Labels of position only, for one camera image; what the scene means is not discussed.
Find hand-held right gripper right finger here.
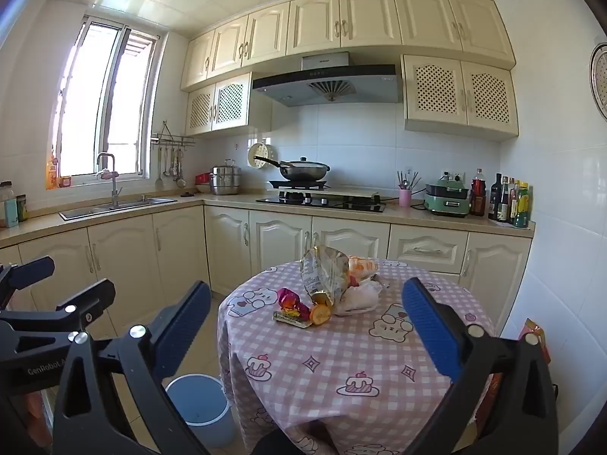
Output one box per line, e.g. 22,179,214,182
401,277,560,455

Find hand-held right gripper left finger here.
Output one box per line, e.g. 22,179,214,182
52,281,212,455

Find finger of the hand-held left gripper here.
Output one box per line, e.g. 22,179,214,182
0,256,56,311
0,279,117,339

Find white spoon-shaped dish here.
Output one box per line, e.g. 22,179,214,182
334,279,384,317

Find blue plastic waste bin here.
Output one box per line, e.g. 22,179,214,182
165,373,238,449

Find orange snack packet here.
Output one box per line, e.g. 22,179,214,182
348,256,380,281

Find gold wrapper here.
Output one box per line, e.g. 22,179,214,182
272,310,312,328

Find magenta foil wrapper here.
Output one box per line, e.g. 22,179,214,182
276,287,311,319

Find silver snack bag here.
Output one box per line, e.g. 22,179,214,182
300,245,352,309

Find person's left hand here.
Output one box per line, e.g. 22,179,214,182
24,389,54,446

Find clear jar dark lid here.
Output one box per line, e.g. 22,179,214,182
0,181,15,228

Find stainless steel sink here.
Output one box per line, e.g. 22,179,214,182
59,195,177,221

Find pink checked tablecloth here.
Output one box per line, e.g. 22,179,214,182
217,260,503,455

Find metal sink faucet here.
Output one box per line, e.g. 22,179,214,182
96,152,124,209

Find cream base kitchen cabinets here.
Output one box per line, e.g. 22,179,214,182
0,192,536,342

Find green electric cooker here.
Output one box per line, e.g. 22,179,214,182
423,177,472,219

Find pink utensil holder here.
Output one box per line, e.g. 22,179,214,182
397,169,422,208

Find dark bottle red label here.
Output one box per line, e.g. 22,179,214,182
470,168,487,217

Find black glass bottle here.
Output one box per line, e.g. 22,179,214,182
488,173,503,221

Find brown sauce bottle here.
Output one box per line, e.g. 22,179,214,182
500,176,512,223

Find person's dark clothing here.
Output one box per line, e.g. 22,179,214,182
251,429,314,455

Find green bottle yellow label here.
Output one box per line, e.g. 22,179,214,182
514,182,531,228

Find stainless steel steamer pot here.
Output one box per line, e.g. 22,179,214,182
209,160,242,196

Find black glass gas hob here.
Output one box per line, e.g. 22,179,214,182
256,190,387,213

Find kitchen window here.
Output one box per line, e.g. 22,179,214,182
52,14,164,185

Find black wok with lid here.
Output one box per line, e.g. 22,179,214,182
253,154,331,182

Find grey range hood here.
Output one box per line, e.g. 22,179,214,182
251,52,399,107

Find metal utensil wall rack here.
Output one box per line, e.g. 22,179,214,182
151,121,196,149

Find lattice door wall cabinet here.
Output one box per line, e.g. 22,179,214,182
185,72,273,137
401,54,519,142

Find round metal wall disc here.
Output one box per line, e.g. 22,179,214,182
589,42,607,121

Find cream upper wall cabinets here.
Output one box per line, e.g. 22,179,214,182
180,0,517,92

